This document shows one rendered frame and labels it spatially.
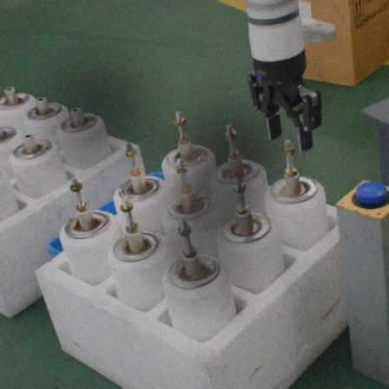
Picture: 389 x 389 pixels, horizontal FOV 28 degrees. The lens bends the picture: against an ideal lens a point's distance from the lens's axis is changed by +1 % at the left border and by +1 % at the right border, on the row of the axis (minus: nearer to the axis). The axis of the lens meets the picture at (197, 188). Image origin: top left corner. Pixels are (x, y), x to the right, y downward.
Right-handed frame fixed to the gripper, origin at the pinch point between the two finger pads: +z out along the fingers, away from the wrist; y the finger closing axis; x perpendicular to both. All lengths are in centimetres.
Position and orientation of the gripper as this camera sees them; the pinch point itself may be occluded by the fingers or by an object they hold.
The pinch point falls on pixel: (289, 136)
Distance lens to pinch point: 117.7
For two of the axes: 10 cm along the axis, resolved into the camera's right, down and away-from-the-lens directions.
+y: 5.7, 3.5, -7.4
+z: 1.8, 8.3, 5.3
